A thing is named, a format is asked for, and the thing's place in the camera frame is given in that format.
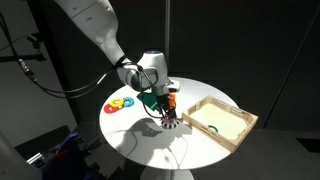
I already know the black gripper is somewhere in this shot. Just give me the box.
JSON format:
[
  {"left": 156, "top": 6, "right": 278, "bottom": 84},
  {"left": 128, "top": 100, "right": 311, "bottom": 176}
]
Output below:
[{"left": 156, "top": 94, "right": 177, "bottom": 122}]

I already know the black and white striped ring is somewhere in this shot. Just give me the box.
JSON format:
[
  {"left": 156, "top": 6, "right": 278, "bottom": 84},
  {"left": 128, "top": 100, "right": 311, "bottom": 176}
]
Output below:
[{"left": 160, "top": 117, "right": 181, "bottom": 130}]

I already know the wooden tray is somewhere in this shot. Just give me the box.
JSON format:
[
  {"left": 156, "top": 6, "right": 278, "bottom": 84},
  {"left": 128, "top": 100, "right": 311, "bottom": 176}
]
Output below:
[{"left": 181, "top": 95, "right": 259, "bottom": 153}]

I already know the grey vertical pole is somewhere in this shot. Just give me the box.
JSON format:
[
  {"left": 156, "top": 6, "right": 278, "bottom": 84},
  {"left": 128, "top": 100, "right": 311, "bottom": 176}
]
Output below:
[{"left": 164, "top": 0, "right": 172, "bottom": 64}]

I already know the purple and black equipment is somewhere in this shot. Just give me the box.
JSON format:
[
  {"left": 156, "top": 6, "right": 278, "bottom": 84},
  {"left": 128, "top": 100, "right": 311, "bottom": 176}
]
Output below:
[{"left": 41, "top": 132, "right": 102, "bottom": 180}]

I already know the grey rounded housing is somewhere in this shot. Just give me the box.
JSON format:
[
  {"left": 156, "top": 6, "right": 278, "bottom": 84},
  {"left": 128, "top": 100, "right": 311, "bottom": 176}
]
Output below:
[{"left": 0, "top": 130, "right": 44, "bottom": 180}]

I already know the blue dotted ring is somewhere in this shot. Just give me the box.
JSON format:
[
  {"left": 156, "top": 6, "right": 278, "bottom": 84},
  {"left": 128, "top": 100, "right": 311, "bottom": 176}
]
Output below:
[{"left": 122, "top": 96, "right": 136, "bottom": 108}]

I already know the yellow bumpy ring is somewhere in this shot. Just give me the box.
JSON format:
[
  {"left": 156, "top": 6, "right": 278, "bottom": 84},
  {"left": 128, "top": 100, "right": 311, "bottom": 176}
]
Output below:
[{"left": 109, "top": 97, "right": 126, "bottom": 109}]

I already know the white table pedestal base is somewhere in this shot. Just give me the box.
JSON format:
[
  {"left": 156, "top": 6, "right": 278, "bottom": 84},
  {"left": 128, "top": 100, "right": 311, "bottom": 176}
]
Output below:
[{"left": 139, "top": 165, "right": 195, "bottom": 180}]

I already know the red ring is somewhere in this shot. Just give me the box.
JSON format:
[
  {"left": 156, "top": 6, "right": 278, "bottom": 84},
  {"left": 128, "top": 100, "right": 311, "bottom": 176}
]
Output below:
[{"left": 103, "top": 102, "right": 123, "bottom": 114}]

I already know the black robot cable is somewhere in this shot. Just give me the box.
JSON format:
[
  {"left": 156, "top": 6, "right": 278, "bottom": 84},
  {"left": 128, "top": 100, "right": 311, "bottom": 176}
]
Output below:
[{"left": 18, "top": 58, "right": 168, "bottom": 120}]

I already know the black camera stand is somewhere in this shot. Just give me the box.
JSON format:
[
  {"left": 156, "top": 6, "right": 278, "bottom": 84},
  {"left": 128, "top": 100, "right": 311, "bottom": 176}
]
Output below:
[{"left": 0, "top": 32, "right": 48, "bottom": 83}]

